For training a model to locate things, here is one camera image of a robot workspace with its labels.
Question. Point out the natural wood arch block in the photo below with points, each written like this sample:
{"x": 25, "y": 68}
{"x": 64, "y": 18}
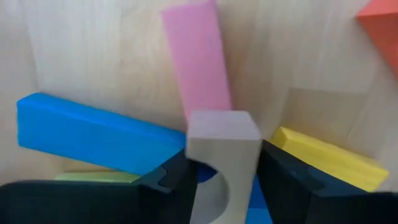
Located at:
{"x": 224, "y": 140}

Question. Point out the pink plank block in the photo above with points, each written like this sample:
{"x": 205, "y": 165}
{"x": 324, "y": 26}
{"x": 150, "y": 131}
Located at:
{"x": 196, "y": 62}

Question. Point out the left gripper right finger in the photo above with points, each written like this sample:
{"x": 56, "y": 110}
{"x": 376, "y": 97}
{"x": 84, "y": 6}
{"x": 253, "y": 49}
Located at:
{"x": 311, "y": 202}

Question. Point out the orange arch block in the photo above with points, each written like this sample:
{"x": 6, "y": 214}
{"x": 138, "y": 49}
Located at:
{"x": 385, "y": 31}

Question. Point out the blue plank block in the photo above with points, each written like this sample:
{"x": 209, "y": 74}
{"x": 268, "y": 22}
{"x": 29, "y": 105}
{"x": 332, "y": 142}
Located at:
{"x": 93, "y": 133}

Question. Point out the yellow plank block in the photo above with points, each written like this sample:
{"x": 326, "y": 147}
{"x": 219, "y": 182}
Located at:
{"x": 326, "y": 155}

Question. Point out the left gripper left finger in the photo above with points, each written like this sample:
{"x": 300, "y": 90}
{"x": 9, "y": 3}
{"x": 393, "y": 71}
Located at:
{"x": 124, "y": 205}

